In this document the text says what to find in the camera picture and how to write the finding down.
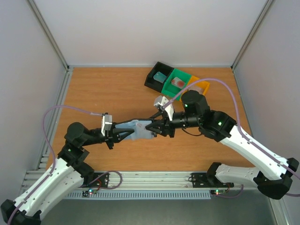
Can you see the aluminium front rail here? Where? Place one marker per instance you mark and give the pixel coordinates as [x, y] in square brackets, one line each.
[138, 180]

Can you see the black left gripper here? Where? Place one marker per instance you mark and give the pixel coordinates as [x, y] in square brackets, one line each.
[115, 134]

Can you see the yellow plastic bin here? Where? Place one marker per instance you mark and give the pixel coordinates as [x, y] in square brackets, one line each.
[203, 84]

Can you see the red patterned card stack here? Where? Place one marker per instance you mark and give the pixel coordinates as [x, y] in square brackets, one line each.
[177, 82]

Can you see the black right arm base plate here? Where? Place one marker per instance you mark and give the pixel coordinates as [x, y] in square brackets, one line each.
[202, 180]

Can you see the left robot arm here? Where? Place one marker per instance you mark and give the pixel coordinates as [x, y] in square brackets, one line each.
[67, 173]

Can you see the teal card stack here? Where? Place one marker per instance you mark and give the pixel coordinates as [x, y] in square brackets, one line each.
[159, 77]

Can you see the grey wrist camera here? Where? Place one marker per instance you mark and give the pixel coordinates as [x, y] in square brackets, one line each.
[106, 123]
[164, 105]

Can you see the green plastic bin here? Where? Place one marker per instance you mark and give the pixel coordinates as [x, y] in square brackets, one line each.
[170, 90]

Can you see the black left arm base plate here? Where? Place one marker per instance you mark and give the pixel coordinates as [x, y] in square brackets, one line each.
[98, 179]

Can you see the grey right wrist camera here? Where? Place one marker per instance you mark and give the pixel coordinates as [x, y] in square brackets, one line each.
[164, 105]

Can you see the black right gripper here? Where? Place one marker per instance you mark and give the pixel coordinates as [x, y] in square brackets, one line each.
[169, 128]

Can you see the white slotted cable duct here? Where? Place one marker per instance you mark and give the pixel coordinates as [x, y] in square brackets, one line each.
[140, 195]

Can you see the black plastic bin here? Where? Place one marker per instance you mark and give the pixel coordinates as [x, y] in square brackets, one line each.
[159, 67]

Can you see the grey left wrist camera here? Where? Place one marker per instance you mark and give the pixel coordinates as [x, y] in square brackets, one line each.
[106, 123]

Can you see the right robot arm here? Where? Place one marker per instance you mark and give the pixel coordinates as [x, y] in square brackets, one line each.
[270, 174]

